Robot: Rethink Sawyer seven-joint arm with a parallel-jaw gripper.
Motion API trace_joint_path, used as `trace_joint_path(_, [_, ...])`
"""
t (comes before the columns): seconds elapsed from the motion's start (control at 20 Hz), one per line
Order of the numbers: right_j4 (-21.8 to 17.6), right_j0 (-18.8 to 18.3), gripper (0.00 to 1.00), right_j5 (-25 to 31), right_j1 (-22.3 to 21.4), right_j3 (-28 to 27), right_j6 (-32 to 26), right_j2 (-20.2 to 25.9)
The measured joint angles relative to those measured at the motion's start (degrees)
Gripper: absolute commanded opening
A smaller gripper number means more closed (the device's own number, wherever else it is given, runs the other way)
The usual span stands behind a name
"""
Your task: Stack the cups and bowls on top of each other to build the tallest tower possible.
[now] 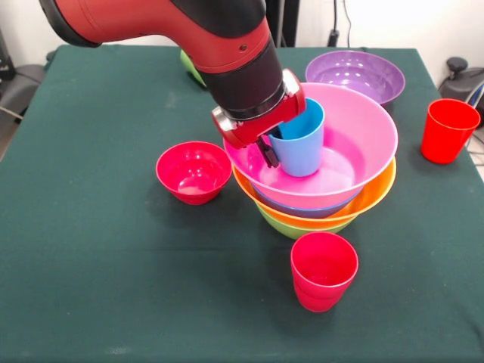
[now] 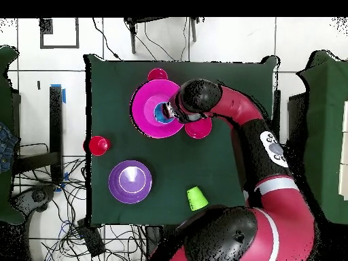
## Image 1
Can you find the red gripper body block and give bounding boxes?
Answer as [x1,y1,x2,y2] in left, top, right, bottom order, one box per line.
[213,88,306,150]

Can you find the blue cup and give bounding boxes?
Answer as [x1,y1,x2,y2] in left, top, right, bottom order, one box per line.
[268,97,326,178]

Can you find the blue bowl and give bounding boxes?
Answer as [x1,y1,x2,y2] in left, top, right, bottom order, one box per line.
[249,181,360,219]

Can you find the small crimson pink bowl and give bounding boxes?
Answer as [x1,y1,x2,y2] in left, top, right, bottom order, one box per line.
[155,141,234,206]

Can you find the green bowl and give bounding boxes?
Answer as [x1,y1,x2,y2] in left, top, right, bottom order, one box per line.
[259,206,355,240]

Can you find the large magenta bowl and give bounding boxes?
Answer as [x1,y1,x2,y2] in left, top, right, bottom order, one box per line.
[222,82,399,200]

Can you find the green cup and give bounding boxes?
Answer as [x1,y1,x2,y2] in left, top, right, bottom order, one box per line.
[179,48,207,88]

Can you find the large orange bowl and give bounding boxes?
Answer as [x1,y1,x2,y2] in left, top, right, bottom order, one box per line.
[231,154,397,231]

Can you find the purple bowl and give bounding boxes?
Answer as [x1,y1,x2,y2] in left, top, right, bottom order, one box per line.
[305,50,406,107]

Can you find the crimson pink cup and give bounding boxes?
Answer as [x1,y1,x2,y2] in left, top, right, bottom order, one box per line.
[290,231,359,313]

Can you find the red cup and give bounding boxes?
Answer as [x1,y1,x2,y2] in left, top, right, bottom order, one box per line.
[420,98,482,165]

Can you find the dark green tablecloth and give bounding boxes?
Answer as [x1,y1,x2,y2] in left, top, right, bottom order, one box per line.
[0,44,484,363]

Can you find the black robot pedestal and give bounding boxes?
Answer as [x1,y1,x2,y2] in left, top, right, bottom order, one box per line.
[264,0,299,48]

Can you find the black hanging cable with plug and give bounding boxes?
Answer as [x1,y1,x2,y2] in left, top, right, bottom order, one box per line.
[327,0,352,48]

